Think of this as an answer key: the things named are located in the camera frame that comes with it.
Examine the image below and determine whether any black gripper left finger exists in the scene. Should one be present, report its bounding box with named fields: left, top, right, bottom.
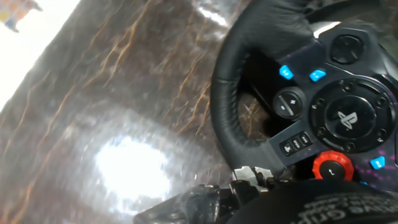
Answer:
left=133, top=166, right=259, bottom=224

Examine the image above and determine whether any black gaming steering wheel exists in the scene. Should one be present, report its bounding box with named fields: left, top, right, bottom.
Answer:
left=210, top=0, right=398, bottom=194

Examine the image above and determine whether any Rubik's cube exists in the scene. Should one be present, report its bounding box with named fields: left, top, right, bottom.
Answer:
left=0, top=0, right=43, bottom=34

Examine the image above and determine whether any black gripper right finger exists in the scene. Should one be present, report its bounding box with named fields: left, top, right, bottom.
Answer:
left=254, top=167, right=280, bottom=190

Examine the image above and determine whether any dark brown marble mat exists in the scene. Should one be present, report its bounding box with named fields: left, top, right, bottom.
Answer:
left=0, top=0, right=280, bottom=224

